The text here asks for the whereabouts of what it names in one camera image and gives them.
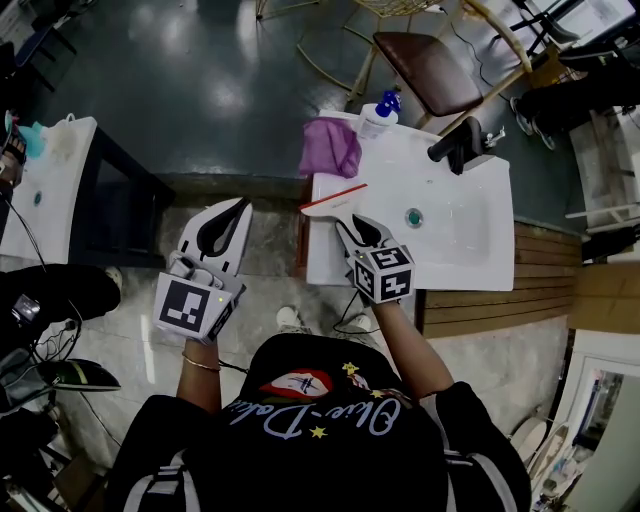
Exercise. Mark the purple cloth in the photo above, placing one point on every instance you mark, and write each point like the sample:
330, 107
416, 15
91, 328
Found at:
327, 145

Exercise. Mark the person's white right shoe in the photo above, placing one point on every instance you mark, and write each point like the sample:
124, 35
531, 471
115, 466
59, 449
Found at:
361, 322

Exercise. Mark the white squeegee with red blade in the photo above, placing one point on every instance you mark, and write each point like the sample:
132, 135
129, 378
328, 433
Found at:
332, 205

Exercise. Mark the dark green glossy object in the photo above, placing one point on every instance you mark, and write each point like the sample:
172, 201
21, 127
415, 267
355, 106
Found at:
80, 376

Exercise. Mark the white plastic bag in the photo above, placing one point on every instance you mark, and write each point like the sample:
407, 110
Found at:
61, 137

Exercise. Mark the wooden slatted sink cabinet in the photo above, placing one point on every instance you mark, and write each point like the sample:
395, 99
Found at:
500, 305

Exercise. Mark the person's white left shoe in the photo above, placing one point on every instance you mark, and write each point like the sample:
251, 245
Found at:
290, 320

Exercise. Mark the white rectangular sink basin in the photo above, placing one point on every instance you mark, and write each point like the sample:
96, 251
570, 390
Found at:
460, 250

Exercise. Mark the white sink basin with bag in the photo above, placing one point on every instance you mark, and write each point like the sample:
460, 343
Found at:
50, 210

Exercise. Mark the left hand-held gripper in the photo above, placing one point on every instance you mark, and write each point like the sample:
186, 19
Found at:
187, 305

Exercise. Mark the brown cushioned wooden chair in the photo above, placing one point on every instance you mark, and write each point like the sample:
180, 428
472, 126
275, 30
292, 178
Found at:
430, 70

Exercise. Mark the teal cloth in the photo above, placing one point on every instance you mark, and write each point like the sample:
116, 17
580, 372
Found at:
31, 141

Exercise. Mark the white metal rack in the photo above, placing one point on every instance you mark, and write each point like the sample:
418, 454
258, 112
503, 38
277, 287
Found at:
607, 175

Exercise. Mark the person's left forearm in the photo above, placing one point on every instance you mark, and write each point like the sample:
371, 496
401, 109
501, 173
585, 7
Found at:
202, 385

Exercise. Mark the white framed mirror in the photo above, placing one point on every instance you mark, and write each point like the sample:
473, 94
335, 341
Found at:
600, 420

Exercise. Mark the white bottle with blue pump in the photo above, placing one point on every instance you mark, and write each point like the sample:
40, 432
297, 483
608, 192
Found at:
375, 122

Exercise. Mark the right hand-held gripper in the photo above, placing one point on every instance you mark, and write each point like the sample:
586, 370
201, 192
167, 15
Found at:
382, 277

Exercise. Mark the chrome sink lever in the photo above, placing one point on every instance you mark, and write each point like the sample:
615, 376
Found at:
495, 136

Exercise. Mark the black sink cabinet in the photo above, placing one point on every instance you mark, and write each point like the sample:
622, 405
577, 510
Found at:
120, 210

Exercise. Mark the round green sink drain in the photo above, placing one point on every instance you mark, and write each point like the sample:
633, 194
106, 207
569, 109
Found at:
414, 218

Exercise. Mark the person's right forearm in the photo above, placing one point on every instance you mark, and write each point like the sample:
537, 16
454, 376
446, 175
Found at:
410, 350

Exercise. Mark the person's black printed shirt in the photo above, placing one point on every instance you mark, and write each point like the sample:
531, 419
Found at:
320, 450

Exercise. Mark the black faucet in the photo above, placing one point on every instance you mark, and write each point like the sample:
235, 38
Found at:
462, 142

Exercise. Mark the person's white shoe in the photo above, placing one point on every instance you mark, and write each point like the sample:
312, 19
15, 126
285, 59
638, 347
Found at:
290, 320
361, 322

